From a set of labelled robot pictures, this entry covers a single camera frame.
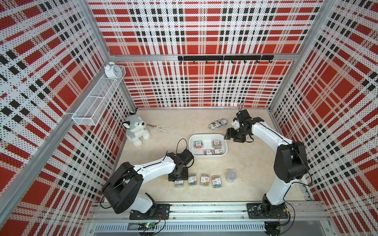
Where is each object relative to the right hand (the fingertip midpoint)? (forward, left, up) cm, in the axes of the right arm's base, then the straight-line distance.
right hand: (231, 137), depth 90 cm
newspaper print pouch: (+17, +6, -8) cm, 20 cm away
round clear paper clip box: (-21, +2, -8) cm, 22 cm away
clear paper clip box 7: (-5, +8, -8) cm, 12 cm away
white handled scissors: (+15, +48, -10) cm, 51 cm away
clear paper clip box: (-24, +11, -8) cm, 27 cm away
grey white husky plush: (+4, +60, +8) cm, 60 cm away
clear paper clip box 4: (-25, +32, -9) cm, 42 cm away
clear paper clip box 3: (-23, +24, -8) cm, 34 cm away
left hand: (-21, +30, -10) cm, 38 cm away
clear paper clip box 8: (0, +21, -7) cm, 22 cm away
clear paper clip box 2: (-23, +17, -8) cm, 30 cm away
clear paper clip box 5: (+1, +8, -9) cm, 12 cm away
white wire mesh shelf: (+15, +89, +11) cm, 91 cm away
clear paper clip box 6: (-6, +14, -8) cm, 17 cm away
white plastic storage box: (+1, +14, -10) cm, 18 cm away
